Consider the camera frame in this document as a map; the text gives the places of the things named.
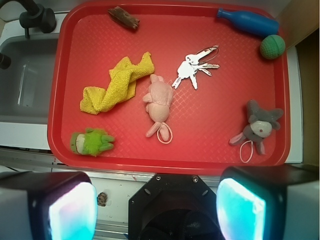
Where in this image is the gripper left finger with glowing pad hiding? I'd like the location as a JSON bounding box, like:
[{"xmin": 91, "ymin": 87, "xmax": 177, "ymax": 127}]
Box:
[{"xmin": 0, "ymin": 171, "xmax": 98, "ymax": 240}]

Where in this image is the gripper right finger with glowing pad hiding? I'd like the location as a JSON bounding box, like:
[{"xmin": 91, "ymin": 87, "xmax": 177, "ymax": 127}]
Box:
[{"xmin": 216, "ymin": 165, "xmax": 320, "ymax": 240}]

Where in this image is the small brown debris piece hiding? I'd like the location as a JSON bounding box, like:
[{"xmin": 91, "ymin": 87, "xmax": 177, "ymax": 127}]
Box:
[{"xmin": 97, "ymin": 192, "xmax": 108, "ymax": 207}]

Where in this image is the grey plush toy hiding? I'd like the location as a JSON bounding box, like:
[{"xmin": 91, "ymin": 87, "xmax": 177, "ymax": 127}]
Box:
[{"xmin": 228, "ymin": 99, "xmax": 284, "ymax": 164}]

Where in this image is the green plush toy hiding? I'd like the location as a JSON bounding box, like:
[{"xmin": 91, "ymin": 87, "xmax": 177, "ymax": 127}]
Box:
[{"xmin": 69, "ymin": 127, "xmax": 115, "ymax": 157}]

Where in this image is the grey sink basin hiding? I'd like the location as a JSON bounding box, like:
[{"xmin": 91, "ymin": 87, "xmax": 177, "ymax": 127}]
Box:
[{"xmin": 0, "ymin": 33, "xmax": 59, "ymax": 124}]

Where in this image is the pink plush toy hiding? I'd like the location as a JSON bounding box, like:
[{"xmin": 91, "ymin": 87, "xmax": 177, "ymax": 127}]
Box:
[{"xmin": 142, "ymin": 74, "xmax": 174, "ymax": 144}]

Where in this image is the yellow knitted cloth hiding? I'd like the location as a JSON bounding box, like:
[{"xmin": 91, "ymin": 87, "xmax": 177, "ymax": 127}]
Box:
[{"xmin": 79, "ymin": 51, "xmax": 155, "ymax": 115}]

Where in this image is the green rubber ball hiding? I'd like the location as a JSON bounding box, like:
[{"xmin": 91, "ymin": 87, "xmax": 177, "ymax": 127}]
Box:
[{"xmin": 259, "ymin": 34, "xmax": 286, "ymax": 60}]

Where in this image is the silver key bunch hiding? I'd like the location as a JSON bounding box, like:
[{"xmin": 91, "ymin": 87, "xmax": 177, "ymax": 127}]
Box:
[{"xmin": 171, "ymin": 45, "xmax": 220, "ymax": 90}]

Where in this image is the red plastic tray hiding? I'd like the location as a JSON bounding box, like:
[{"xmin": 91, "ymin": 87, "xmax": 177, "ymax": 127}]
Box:
[{"xmin": 48, "ymin": 0, "xmax": 291, "ymax": 176}]

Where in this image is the blue plastic bottle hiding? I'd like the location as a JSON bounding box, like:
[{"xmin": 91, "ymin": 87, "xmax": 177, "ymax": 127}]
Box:
[{"xmin": 216, "ymin": 8, "xmax": 280, "ymax": 38}]

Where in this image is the black faucet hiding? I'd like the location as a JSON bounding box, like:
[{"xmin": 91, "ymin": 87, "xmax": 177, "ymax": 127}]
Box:
[{"xmin": 0, "ymin": 0, "xmax": 57, "ymax": 70}]

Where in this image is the brown wood piece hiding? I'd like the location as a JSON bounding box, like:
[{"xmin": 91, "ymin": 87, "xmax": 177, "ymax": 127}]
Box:
[{"xmin": 107, "ymin": 6, "xmax": 140, "ymax": 31}]

